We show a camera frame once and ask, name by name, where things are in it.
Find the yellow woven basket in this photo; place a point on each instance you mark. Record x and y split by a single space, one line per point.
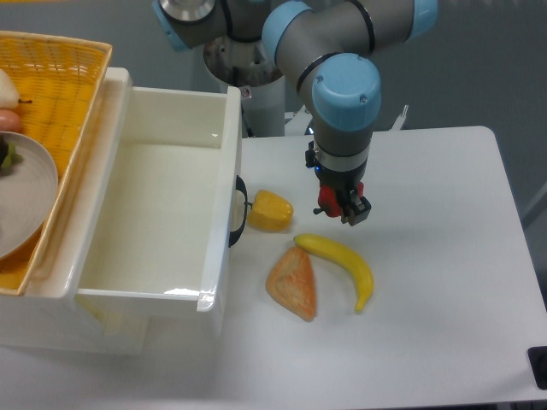
61 77

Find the white drawer cabinet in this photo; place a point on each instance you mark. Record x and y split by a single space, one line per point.
51 314

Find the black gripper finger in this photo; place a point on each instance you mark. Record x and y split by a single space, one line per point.
355 208

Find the yellow bell pepper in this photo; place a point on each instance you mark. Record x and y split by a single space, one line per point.
269 211

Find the white metal bracket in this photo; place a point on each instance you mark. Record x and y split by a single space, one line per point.
399 122

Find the yellow banana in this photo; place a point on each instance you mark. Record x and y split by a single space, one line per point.
345 257

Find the white pear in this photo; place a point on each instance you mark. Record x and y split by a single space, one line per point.
9 95

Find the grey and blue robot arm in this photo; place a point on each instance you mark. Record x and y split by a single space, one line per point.
324 55

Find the pink sausage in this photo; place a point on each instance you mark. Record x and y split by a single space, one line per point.
10 121

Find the red bell pepper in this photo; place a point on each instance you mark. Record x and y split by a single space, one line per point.
329 200

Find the black corner device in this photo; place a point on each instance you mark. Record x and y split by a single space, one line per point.
538 360

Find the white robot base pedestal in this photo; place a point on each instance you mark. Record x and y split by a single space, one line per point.
248 67

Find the triangular toast slice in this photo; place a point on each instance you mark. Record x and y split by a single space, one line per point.
291 283

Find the grey plate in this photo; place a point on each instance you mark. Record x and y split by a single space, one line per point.
28 192

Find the open upper white drawer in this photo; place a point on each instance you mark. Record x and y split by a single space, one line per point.
161 242

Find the black drawer handle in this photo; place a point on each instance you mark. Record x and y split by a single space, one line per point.
239 211

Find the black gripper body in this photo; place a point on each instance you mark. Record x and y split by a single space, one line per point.
342 173

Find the dark grapes bunch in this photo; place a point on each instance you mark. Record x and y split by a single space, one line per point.
10 157

